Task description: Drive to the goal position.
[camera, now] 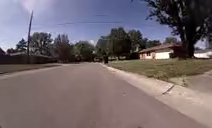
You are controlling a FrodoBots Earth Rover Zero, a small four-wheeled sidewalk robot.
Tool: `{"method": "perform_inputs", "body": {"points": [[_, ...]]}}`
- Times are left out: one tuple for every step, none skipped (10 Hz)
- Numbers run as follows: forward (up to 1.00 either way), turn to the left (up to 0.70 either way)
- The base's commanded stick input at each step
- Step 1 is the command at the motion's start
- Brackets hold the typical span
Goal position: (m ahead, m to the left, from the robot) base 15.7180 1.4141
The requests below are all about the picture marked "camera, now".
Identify low house with brown roof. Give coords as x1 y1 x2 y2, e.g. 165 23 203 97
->
138 43 187 61

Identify concrete driveway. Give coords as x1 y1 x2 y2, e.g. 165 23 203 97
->
180 66 212 98

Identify large dark tree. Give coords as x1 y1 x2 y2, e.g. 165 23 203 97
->
140 0 212 59

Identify small white building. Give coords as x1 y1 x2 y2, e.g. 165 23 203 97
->
193 49 212 60

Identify pale concrete kerb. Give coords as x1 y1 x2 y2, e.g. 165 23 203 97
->
98 62 212 128

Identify dry grass lawn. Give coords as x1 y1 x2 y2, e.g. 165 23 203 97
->
107 58 212 83

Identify dry grass verge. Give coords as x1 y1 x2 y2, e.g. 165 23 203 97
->
0 63 62 76

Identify utility pole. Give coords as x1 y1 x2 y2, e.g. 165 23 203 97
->
26 9 35 57

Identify overhead wires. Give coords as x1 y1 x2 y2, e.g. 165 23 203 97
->
30 13 155 29

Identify row of trees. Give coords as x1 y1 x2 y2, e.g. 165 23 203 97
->
5 27 178 64

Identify grey asphalt road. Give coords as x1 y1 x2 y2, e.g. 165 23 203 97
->
0 62 208 128

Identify dark fence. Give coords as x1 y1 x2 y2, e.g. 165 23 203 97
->
0 53 58 66

